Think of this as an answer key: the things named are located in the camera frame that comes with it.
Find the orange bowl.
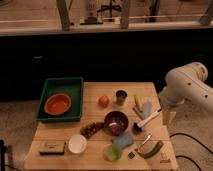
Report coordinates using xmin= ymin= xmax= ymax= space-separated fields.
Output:
xmin=44 ymin=93 xmax=72 ymax=116

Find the green cucumber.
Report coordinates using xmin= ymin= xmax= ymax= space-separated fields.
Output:
xmin=137 ymin=140 xmax=164 ymax=159

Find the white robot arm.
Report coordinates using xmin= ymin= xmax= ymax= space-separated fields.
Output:
xmin=158 ymin=62 xmax=213 ymax=125

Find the bunch of dark grapes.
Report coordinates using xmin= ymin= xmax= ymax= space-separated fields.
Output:
xmin=80 ymin=122 xmax=104 ymax=139

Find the red apple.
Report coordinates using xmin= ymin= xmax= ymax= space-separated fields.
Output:
xmin=98 ymin=95 xmax=109 ymax=107

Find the blue cloth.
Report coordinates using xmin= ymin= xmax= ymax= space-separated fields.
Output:
xmin=112 ymin=132 xmax=133 ymax=149

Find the metal cup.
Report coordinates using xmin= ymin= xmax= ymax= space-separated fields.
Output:
xmin=116 ymin=90 xmax=127 ymax=106

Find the black sponge block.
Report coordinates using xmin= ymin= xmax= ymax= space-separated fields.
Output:
xmin=39 ymin=141 xmax=65 ymax=155

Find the metal fork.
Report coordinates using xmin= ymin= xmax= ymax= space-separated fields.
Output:
xmin=127 ymin=134 xmax=152 ymax=159

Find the wooden table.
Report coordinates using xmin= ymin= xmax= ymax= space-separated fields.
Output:
xmin=24 ymin=82 xmax=178 ymax=171

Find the grey cloth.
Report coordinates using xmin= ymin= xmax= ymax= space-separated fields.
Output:
xmin=133 ymin=101 xmax=152 ymax=120

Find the black floor cable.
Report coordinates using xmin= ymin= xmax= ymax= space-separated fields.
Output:
xmin=169 ymin=132 xmax=213 ymax=171

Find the yellow banana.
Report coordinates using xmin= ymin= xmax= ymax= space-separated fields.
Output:
xmin=134 ymin=95 xmax=142 ymax=111

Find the black white brush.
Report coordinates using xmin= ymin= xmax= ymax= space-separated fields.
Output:
xmin=133 ymin=109 xmax=162 ymax=133

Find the green plastic tray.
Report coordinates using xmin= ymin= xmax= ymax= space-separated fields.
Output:
xmin=37 ymin=77 xmax=84 ymax=122

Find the white paper cup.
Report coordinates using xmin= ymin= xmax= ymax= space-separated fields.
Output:
xmin=68 ymin=134 xmax=87 ymax=154

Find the dark brown bowl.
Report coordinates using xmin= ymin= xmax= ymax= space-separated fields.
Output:
xmin=104 ymin=111 xmax=129 ymax=136

